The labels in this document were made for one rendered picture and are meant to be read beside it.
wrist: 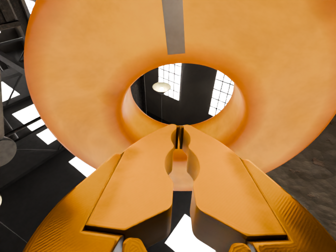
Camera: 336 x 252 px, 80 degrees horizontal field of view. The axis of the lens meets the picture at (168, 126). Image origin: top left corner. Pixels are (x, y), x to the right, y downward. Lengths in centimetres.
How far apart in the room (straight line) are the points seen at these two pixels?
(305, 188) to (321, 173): 6
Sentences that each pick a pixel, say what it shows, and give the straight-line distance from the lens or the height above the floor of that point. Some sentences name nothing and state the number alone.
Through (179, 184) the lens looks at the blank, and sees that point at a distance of 16.
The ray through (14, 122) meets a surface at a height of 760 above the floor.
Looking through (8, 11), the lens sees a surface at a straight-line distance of 393.
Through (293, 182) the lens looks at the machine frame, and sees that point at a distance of 52.
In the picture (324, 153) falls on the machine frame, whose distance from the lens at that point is 46.
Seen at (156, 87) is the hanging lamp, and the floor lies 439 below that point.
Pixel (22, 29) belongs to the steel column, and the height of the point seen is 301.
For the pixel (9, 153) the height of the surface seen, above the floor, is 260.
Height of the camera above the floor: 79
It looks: 42 degrees up
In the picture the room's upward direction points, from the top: 178 degrees counter-clockwise
